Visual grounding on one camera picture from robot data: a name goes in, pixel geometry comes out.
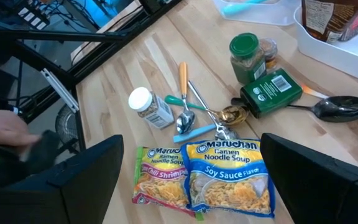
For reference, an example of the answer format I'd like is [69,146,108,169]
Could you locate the black wire fan guard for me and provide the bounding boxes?
[54,104,82,149]

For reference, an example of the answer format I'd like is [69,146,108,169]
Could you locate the teal handle silver spoon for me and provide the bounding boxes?
[221,0,269,16]

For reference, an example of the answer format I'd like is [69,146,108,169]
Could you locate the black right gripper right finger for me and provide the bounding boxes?
[259,133,358,224]

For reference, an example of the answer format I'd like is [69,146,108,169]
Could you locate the person's hand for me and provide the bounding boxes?
[0,108,42,149]

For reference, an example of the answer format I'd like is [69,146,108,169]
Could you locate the light blue handle utensil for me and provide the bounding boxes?
[172,123,229,144]

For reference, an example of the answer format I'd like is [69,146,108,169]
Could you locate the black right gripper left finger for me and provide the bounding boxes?
[0,134,126,224]

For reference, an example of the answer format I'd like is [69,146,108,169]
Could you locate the lime chili shrimp ramen packet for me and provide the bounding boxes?
[131,146,204,222]

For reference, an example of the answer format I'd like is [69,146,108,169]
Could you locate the blue soy sauce ramen packet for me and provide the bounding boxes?
[180,139,276,218]

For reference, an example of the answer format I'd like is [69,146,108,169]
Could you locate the black spoon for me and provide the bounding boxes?
[231,95,358,123]

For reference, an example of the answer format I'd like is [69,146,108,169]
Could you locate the white metal rail bracket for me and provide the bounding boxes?
[40,67,81,114]

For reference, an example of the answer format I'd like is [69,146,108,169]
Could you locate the white lid spice jar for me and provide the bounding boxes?
[127,86,175,130]

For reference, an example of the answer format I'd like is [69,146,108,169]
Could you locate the orange handle silver spoon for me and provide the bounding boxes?
[301,83,358,129]
[175,61,196,135]

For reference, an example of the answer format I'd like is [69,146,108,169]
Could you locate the black power strip white labels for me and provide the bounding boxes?
[16,2,52,32]

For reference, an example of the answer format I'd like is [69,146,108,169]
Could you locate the green rectangular tin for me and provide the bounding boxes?
[239,68,304,119]

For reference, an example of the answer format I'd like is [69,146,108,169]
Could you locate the white plastic bin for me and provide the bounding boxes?
[293,0,358,86]

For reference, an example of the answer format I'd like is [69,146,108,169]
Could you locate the black metal table frame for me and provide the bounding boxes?
[0,0,185,150]

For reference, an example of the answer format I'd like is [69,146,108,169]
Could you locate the small glass spice jar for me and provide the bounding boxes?
[259,37,278,74]

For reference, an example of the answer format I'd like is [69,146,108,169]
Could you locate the green handle gold spoon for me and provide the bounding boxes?
[164,95,250,126]

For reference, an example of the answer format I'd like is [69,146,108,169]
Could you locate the green lid spice jar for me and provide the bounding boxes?
[229,32,267,85]

